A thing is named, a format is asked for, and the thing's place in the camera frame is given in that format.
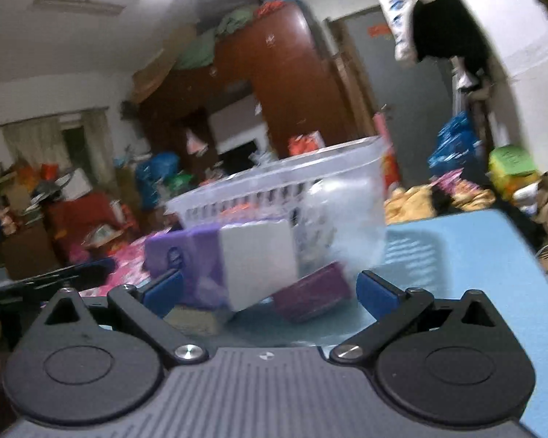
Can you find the grey door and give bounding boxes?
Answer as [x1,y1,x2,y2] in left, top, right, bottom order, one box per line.
[331,5,460,185]

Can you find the blue plastic bag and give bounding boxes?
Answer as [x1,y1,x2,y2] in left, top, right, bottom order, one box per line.
[428,110,486,178]

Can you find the pink floral bedsheet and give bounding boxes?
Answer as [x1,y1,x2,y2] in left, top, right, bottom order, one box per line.
[79,236,176,298]

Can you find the clear plastic basket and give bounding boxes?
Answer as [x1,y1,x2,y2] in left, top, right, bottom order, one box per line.
[165,136,390,280]

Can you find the beige curtains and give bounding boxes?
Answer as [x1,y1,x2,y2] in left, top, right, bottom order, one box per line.
[0,108,116,182]

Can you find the green box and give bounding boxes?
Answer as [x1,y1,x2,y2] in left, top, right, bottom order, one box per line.
[488,145,539,184]

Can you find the red armchair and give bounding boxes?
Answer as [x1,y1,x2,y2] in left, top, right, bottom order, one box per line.
[45,192,140,263]

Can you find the yellow blanket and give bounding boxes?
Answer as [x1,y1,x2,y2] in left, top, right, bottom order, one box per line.
[384,184,496,225]

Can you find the small purple box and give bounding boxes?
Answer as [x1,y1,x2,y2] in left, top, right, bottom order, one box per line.
[271,261,353,323]

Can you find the purple and white tissue pack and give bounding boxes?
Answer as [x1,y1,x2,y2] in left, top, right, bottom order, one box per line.
[144,218,298,313]

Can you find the black hanging garment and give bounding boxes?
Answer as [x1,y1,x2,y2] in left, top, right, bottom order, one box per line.
[412,0,493,80]

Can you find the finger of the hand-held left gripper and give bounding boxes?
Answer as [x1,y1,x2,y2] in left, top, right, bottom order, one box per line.
[0,258,117,304]

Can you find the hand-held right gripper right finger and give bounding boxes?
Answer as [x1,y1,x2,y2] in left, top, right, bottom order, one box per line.
[331,270,501,368]

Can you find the white printed plastic bag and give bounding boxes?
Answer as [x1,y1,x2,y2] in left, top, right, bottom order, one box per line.
[371,0,445,70]

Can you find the green cloth bundle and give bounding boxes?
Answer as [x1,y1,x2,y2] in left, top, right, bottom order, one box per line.
[177,8,262,70]

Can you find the brown wooden wardrobe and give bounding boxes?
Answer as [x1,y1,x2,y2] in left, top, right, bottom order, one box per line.
[134,2,364,172]

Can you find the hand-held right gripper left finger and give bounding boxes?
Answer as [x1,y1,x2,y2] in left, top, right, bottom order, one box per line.
[41,270,208,368]

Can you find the ceiling light fixture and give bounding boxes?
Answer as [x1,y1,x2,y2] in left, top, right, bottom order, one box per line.
[31,0,127,17]

